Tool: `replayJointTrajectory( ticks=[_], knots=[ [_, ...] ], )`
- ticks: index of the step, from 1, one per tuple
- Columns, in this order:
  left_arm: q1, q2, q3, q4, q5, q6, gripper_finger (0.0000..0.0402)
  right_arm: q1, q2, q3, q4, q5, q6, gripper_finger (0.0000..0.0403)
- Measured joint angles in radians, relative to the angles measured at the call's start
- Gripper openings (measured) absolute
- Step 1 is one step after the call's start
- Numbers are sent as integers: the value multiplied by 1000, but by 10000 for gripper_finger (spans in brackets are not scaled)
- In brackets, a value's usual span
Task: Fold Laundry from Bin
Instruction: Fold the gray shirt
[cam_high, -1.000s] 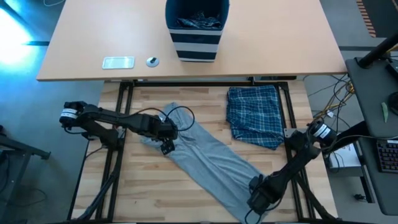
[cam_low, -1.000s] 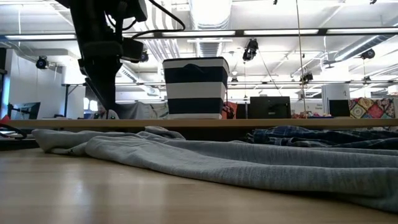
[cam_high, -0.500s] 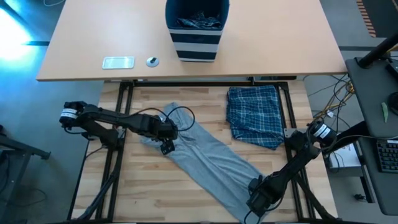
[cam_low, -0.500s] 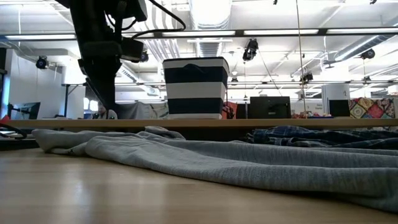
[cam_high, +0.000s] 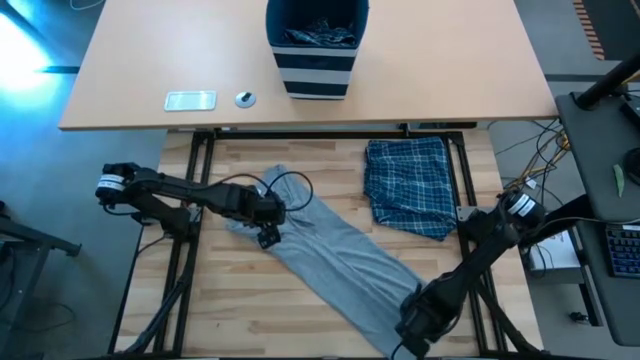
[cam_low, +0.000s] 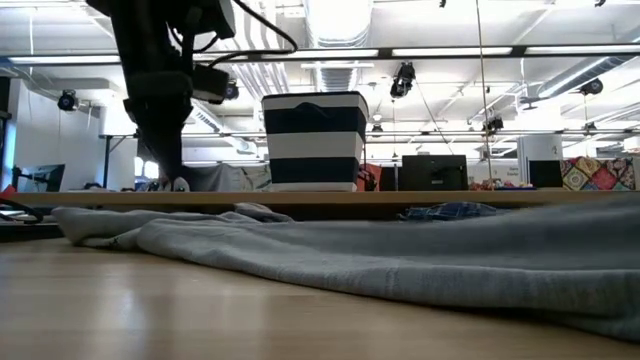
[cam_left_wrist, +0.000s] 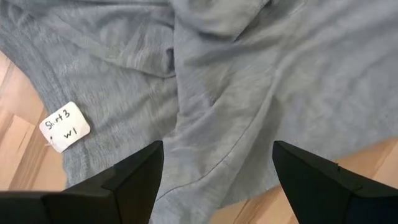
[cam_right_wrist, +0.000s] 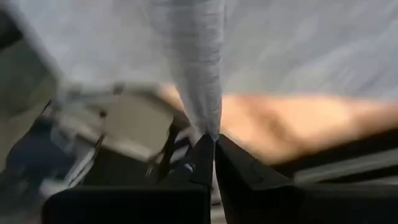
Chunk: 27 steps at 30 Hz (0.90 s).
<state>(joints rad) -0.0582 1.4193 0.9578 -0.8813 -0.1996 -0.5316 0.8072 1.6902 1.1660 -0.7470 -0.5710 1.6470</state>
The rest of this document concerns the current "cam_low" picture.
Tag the grey covered furniture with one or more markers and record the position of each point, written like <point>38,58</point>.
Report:
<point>225,177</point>

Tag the grey garment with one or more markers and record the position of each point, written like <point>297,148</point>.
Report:
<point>400,265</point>

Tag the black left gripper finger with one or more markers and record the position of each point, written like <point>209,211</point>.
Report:
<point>162,140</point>

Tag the black equipment case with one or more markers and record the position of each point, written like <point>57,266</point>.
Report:
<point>435,172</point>

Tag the black ceiling light rail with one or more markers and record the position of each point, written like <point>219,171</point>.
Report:
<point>520,50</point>

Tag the person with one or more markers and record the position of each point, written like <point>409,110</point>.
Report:
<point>181,185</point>

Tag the colourful patchwork quilt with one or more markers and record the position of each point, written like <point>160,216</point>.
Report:
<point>600,175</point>

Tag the red tool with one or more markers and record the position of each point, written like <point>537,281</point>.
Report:
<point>7,191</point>

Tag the blue plaid pajama pants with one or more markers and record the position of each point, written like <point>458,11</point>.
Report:
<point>450,212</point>

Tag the black computer monitor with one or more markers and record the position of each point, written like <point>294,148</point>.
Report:
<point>50,177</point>
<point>545,173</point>

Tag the black ceiling spotlight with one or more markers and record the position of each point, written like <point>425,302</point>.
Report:
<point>377,129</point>
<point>494,125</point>
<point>67,101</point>
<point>232,91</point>
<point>404,80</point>
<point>592,86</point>

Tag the black-legged background table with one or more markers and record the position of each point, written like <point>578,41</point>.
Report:
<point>106,165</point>

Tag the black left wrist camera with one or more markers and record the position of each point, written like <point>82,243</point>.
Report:
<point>210,17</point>

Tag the navy white striped laundry bin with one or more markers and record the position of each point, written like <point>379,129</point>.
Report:
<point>315,170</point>

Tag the grey ceiling duct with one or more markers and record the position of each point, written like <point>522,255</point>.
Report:
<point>575,80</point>

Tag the red object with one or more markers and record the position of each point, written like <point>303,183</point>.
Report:
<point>367,175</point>

